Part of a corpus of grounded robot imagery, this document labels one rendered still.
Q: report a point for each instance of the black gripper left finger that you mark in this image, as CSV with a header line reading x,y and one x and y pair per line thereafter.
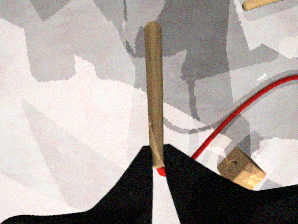
x,y
130,201

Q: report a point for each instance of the red string with wooden stick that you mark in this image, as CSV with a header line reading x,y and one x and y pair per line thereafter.
x,y
155,88

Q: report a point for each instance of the thin wooden stick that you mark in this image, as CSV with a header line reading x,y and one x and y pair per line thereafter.
x,y
250,4

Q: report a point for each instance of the brown wooden block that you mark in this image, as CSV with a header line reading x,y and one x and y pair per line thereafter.
x,y
239,168

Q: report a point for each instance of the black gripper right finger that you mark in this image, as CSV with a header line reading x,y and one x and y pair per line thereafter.
x,y
201,196

